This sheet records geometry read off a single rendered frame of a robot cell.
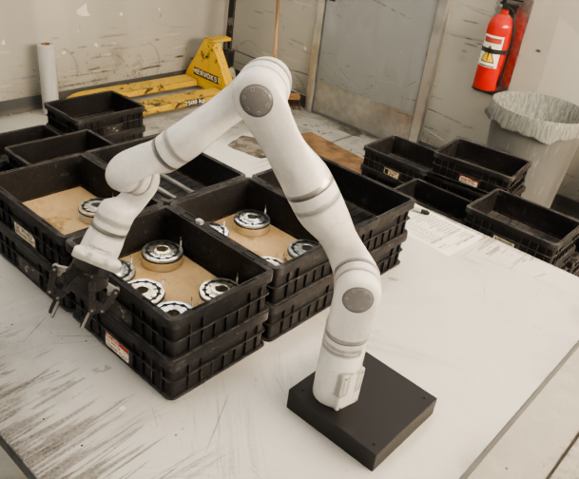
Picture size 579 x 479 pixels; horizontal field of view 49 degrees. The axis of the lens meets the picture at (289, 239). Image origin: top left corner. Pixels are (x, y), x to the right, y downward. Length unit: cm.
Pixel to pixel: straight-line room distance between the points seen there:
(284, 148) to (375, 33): 381
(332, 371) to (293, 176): 44
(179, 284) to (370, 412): 54
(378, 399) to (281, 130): 66
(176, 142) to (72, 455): 64
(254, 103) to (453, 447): 84
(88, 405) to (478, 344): 98
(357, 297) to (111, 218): 48
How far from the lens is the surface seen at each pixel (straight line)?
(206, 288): 149
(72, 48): 510
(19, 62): 492
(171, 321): 128
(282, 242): 175
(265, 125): 106
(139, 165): 119
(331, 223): 114
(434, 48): 458
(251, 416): 142
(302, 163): 109
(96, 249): 125
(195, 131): 114
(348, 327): 125
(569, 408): 283
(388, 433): 137
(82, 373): 152
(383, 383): 148
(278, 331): 160
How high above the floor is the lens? 173
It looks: 30 degrees down
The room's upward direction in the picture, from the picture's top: 7 degrees clockwise
